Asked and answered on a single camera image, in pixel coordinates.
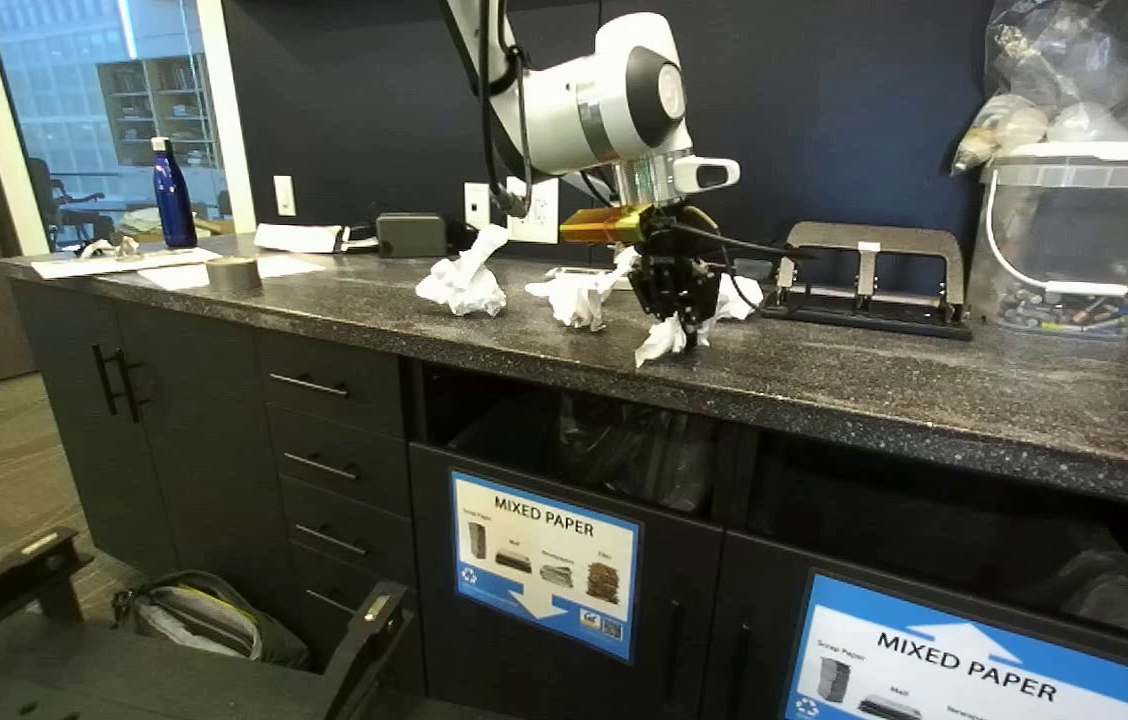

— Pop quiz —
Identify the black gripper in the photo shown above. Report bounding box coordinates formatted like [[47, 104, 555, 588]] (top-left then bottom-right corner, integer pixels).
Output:
[[626, 203, 718, 345]]

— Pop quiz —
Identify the white paper back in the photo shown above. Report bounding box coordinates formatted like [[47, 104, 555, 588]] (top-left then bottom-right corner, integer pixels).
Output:
[[717, 273, 763, 323]]

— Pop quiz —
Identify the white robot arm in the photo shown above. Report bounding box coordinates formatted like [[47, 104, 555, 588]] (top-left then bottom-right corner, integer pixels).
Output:
[[441, 0, 740, 338]]

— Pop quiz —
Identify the left trash bin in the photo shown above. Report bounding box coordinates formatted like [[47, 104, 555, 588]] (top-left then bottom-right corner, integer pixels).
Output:
[[452, 392, 718, 514]]

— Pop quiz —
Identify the trash bin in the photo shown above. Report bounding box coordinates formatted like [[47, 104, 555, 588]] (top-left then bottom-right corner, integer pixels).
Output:
[[452, 392, 718, 514], [747, 440, 1128, 631]]

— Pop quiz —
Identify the right trash bin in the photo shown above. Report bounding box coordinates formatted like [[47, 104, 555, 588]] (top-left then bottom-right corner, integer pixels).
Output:
[[747, 440, 1128, 631]]

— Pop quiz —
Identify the large white outlet plate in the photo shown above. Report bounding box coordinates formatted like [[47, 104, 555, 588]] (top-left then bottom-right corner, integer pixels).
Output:
[[507, 176, 560, 242]]

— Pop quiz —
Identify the black three hole punch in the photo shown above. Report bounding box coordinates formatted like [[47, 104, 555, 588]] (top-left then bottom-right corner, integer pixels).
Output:
[[770, 219, 970, 338]]

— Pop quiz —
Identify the small white outlet plate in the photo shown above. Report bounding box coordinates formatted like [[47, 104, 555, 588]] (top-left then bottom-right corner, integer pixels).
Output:
[[464, 185, 490, 228]]

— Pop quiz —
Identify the black power adapter box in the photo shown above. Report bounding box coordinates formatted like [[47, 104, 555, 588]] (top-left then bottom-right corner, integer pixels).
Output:
[[374, 212, 448, 259]]

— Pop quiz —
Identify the left mixed paper label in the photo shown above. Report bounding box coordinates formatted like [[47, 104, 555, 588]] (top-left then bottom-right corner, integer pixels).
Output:
[[448, 471, 645, 664]]

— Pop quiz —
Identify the mixed paper label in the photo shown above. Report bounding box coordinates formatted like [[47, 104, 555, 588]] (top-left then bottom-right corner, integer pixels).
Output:
[[785, 577, 1128, 720], [448, 471, 645, 664]]

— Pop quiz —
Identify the black drawer stack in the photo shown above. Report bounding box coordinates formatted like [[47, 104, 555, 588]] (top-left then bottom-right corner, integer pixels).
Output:
[[257, 330, 411, 610]]

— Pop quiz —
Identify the right mixed paper label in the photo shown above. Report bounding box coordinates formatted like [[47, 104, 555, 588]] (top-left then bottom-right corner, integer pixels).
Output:
[[785, 577, 1128, 720]]

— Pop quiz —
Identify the clear plastic bucket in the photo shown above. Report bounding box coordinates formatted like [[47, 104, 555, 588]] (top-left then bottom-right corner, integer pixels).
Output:
[[967, 140, 1128, 338]]

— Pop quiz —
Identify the white flat box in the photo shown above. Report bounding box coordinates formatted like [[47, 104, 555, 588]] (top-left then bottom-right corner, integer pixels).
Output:
[[257, 224, 342, 255]]

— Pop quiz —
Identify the clear plastic bag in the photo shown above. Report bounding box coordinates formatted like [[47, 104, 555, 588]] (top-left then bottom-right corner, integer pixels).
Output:
[[946, 0, 1128, 176]]

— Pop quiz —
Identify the blue water bottle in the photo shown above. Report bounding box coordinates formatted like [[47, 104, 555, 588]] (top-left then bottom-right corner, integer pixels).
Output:
[[150, 137, 197, 247]]

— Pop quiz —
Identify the large white paper sheet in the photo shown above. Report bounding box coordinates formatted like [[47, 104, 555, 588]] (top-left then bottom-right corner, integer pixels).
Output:
[[29, 247, 216, 278]]

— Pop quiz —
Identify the black double door cabinet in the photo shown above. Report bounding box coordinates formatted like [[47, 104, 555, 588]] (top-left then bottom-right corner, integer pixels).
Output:
[[11, 282, 285, 588]]

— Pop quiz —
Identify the grey black bag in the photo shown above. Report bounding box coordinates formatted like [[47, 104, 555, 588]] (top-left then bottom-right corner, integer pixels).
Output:
[[111, 570, 310, 668]]

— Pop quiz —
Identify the black cart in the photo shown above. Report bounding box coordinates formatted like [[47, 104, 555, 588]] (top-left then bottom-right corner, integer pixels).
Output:
[[0, 528, 422, 720]]

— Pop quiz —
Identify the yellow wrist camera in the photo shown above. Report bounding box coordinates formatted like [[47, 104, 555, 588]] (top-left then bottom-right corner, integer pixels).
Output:
[[560, 209, 645, 242]]

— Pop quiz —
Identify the white wall switch plate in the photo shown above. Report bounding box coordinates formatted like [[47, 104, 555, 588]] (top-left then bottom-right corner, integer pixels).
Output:
[[271, 176, 294, 219]]

